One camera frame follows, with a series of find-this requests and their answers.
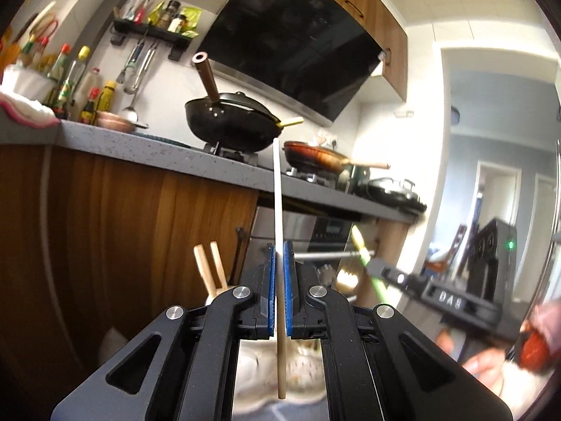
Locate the pink edged white cloth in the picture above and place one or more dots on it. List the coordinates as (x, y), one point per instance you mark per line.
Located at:
(24, 109)

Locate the hanging steel tongs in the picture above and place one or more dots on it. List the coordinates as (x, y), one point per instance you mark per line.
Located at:
(131, 65)

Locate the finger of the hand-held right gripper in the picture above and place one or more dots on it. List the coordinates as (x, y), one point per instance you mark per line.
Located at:
(394, 278)

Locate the black wall spice rack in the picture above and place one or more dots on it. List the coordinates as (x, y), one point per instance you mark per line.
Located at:
(149, 35)

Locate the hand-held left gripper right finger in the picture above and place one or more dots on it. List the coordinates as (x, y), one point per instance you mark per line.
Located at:
(289, 289)

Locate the person's right hand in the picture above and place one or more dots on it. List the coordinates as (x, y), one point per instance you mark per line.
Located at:
(491, 366)

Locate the tan wooden chopstick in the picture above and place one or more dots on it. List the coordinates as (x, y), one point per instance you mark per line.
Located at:
(204, 269)
(218, 263)

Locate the dark lid spice jar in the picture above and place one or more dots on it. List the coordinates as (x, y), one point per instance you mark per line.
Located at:
(165, 13)

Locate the row of sauce bottles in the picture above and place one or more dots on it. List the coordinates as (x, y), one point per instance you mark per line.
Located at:
(70, 83)

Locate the wooden chair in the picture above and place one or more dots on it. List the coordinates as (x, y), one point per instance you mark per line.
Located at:
(459, 248)

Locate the black glass range hood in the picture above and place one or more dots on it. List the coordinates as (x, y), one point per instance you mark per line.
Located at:
(289, 39)

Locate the copper bowl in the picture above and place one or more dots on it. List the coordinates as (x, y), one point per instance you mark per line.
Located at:
(118, 120)

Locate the hanging steel ladle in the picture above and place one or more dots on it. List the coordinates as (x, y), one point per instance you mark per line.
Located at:
(131, 105)

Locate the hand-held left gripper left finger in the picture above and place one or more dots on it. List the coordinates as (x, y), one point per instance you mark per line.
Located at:
(271, 289)

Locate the black lidded pan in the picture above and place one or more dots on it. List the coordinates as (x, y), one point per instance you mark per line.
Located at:
(394, 193)

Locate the green seasoning packet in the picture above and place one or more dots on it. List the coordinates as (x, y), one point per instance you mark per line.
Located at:
(190, 19)

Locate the red brown frying pan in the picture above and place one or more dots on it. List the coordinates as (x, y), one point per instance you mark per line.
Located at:
(315, 155)

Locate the wooden upper cabinet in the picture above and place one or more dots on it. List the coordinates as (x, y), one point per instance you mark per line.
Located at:
(363, 4)

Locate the white floral ceramic utensil holder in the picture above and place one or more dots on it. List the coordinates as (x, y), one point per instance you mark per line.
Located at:
(302, 372)

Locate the stainless steel oven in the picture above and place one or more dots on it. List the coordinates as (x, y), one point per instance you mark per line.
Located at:
(315, 228)

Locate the gas stove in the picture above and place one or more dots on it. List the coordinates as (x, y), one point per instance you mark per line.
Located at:
(245, 155)

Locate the pale wooden chopstick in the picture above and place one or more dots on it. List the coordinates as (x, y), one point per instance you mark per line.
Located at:
(277, 193)

